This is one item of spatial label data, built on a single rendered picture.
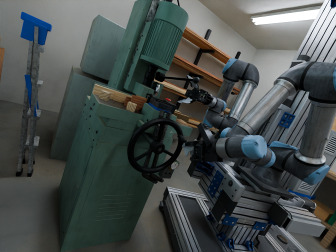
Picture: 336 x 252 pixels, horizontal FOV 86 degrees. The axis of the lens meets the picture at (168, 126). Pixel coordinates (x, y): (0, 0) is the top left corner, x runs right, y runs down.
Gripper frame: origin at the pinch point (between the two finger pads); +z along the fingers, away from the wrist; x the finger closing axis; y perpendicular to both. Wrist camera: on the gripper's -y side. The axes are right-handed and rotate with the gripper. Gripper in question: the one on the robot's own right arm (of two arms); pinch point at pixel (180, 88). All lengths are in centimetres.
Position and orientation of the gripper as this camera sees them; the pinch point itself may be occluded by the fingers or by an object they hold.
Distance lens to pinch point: 102.0
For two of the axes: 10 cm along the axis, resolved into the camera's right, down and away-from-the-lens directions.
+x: -3.5, 9.3, 1.3
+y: 5.1, 3.1, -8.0
